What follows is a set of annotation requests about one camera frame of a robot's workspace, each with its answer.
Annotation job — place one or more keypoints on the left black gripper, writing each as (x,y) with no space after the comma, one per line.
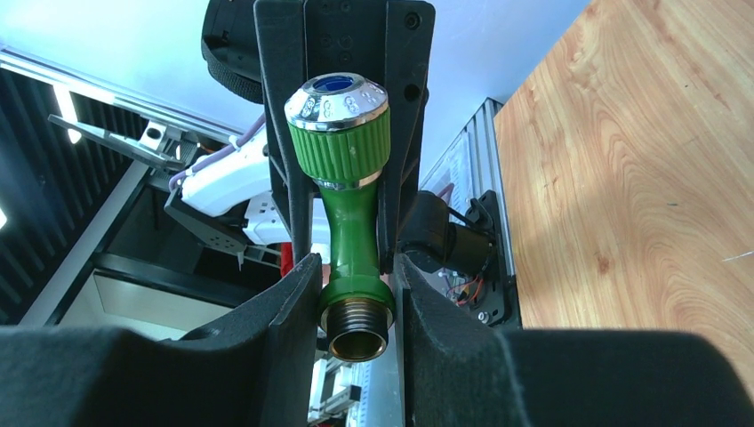
(388,42)

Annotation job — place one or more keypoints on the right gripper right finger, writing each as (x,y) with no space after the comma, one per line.
(459,372)

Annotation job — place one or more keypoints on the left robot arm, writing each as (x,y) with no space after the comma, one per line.
(226,198)

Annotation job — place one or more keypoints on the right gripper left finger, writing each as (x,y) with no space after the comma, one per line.
(250,367)

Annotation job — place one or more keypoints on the green water faucet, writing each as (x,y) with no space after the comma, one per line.
(347,206)

